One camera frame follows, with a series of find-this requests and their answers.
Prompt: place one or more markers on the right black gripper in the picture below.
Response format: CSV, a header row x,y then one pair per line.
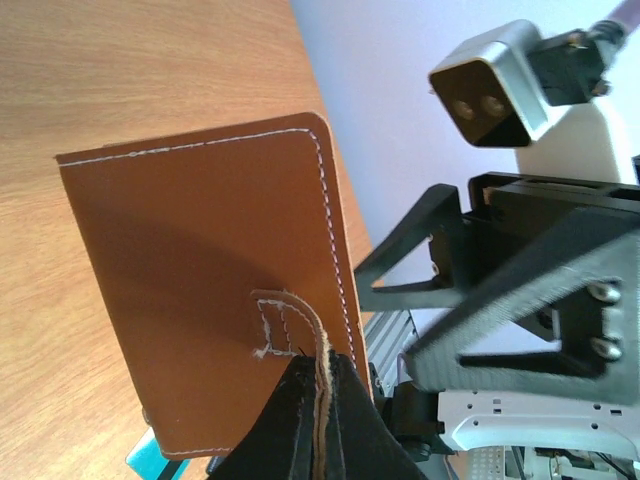
x,y
550,225

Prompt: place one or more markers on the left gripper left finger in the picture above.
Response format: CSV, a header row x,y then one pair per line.
x,y
279,445

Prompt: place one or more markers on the aluminium frame rails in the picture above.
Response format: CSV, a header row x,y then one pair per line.
x,y
386,336

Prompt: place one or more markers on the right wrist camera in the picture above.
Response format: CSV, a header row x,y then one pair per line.
x,y
507,87

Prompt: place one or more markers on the brown leather card holder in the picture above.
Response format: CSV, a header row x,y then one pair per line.
x,y
207,248

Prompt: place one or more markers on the teal card right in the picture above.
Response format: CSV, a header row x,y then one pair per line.
x,y
147,461

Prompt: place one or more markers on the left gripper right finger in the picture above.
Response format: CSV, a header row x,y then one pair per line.
x,y
359,445

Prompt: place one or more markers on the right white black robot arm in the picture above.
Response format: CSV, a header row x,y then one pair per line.
x,y
539,344

